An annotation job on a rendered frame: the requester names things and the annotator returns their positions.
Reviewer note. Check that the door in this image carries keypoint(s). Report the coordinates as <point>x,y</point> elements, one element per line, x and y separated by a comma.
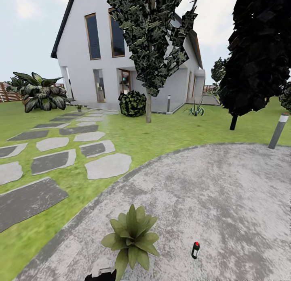
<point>124,81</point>

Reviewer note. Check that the fixed window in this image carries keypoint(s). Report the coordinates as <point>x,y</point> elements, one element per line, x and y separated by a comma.
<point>99,85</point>

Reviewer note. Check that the tree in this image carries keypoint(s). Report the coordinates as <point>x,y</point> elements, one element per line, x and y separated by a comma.
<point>282,77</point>
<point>146,23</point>
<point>217,66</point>
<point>222,72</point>
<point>256,45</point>

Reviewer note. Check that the insectifuge atomizer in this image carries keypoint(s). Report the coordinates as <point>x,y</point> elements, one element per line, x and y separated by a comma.
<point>195,250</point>

